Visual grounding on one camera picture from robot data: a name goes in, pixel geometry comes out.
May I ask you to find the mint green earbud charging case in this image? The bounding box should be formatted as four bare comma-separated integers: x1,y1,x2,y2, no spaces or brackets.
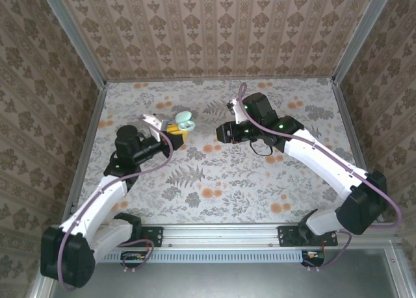
174,111,198,132

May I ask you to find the floral patterned table cover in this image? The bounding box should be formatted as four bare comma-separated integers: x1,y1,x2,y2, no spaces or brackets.
73,77,374,224

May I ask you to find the grey sheet metal panel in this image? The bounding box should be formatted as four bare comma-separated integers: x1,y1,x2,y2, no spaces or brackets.
29,249,407,298

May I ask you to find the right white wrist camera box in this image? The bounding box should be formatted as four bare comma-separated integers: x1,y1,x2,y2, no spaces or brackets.
227,98,248,125

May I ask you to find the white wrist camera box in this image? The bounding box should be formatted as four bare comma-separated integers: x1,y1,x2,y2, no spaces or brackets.
227,98,248,125
140,114,172,143

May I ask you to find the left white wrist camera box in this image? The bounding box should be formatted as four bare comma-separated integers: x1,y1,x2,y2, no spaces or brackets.
140,114,172,143

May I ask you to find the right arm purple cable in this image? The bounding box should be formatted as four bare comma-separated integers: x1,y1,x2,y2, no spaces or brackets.
238,82,403,273

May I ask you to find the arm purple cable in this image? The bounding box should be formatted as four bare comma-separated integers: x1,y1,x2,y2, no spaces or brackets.
57,114,173,291
238,82,403,273

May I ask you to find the thin black cable loop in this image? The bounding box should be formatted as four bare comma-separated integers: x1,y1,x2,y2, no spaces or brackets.
248,138,273,156

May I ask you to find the aluminium table side rail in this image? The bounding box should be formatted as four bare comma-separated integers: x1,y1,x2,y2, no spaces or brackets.
331,79,386,223
60,82,108,226

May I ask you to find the aluminium frame cross rail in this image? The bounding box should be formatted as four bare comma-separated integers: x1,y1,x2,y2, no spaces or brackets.
48,223,399,247

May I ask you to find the small circuit board with wires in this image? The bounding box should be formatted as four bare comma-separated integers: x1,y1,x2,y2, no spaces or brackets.
120,251,148,269
301,249,326,268

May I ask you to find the grey slotted cable duct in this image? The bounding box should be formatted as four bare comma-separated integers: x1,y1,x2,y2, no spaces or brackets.
97,249,305,263

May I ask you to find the aluminium corner post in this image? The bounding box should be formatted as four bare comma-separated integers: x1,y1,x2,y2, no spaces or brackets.
331,0,396,84
38,0,108,88

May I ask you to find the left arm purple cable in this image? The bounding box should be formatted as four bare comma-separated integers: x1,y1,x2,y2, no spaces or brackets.
57,114,173,291

